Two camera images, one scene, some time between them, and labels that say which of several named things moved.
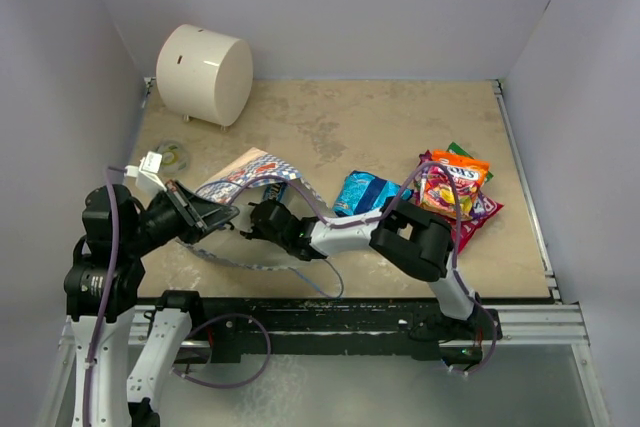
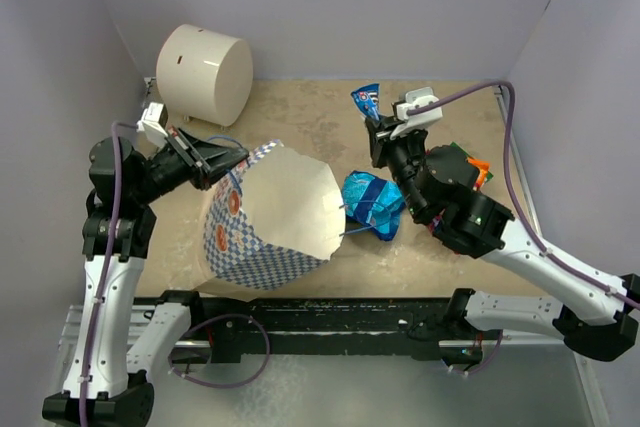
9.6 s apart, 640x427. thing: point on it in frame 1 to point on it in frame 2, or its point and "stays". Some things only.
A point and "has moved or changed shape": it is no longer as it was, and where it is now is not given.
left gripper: x=210 y=215 to x=183 y=144
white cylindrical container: x=205 y=75 stays
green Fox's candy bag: x=456 y=149 stays
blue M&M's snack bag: x=275 y=191 to x=367 y=99
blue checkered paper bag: x=242 y=180 has moved or changed shape
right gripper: x=254 y=231 to x=384 y=141
